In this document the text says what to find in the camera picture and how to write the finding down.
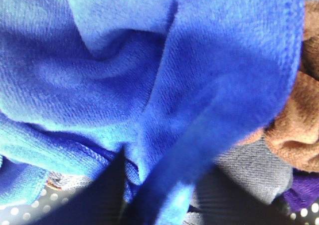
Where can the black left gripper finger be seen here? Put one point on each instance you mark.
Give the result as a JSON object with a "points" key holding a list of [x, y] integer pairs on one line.
{"points": [[99, 204]]}

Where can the blue microfibre towel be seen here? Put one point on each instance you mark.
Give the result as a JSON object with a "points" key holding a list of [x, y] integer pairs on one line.
{"points": [[173, 82]]}

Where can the grey towel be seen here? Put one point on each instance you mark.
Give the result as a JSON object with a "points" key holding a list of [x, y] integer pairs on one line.
{"points": [[240, 190]]}

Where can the brown towel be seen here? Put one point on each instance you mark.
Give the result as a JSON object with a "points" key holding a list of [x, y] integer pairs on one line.
{"points": [[294, 134]]}

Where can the purple towel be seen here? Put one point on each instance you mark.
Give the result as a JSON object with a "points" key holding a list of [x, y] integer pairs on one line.
{"points": [[303, 192]]}

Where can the grey perforated plastic basket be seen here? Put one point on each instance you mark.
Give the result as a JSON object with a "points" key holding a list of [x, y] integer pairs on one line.
{"points": [[50, 200]]}

